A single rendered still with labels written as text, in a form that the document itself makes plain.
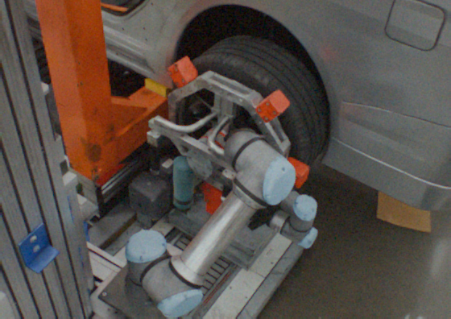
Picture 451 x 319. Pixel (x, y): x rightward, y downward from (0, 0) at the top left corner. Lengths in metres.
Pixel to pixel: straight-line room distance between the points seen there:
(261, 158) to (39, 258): 0.59
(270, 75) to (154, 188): 0.89
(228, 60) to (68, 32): 0.57
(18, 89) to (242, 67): 1.06
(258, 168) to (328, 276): 1.52
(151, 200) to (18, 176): 1.38
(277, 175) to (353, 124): 0.77
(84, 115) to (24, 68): 1.10
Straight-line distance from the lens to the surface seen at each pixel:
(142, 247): 1.50
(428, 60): 1.81
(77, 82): 2.04
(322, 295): 2.72
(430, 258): 3.05
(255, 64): 1.95
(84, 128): 2.18
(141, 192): 2.51
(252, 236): 2.57
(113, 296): 1.69
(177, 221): 2.70
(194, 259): 1.42
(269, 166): 1.32
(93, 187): 2.64
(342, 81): 1.96
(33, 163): 1.18
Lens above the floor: 2.26
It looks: 44 degrees down
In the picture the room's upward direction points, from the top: 5 degrees clockwise
